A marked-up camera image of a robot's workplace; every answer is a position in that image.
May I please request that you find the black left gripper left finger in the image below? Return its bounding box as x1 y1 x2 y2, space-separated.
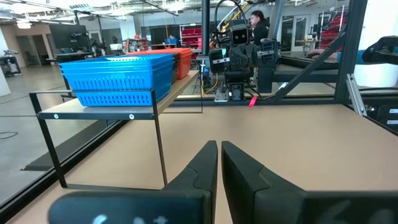
162 140 219 224

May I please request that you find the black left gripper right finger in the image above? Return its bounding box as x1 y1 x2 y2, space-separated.
221 140 306 224

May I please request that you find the blue plastic basket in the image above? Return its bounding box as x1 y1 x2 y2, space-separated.
73 79 172 108
61 67 174 93
58 53 174 74

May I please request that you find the wooden shelf with black legs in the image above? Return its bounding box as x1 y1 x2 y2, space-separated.
29 70 203 190

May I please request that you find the person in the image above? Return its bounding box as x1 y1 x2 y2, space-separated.
248 9 271 47

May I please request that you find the rack with red bins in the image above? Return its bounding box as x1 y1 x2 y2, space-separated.
319 5 348 52
179 24 203 48

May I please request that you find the dark grey desk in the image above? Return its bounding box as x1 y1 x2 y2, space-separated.
257 60 341 94

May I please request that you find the person's hand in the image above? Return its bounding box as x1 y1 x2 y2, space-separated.
306 48 342 62

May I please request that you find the silver aluminium strut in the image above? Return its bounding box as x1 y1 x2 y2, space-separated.
345 73 368 117

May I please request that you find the black office chair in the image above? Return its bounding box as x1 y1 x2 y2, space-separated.
361 35 398 65

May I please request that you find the black box with white labels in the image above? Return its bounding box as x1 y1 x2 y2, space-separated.
366 104 398 135

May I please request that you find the black monitor screen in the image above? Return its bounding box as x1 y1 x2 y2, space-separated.
49 24 91 50

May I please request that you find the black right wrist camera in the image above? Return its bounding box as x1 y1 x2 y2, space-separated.
229 19 251 47

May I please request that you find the yellow floor cable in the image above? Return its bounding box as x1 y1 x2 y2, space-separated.
203 73 220 94

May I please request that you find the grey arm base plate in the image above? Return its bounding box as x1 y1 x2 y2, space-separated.
214 88 230 103

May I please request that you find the black aluminium table frame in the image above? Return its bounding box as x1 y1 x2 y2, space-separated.
0 0 398 223

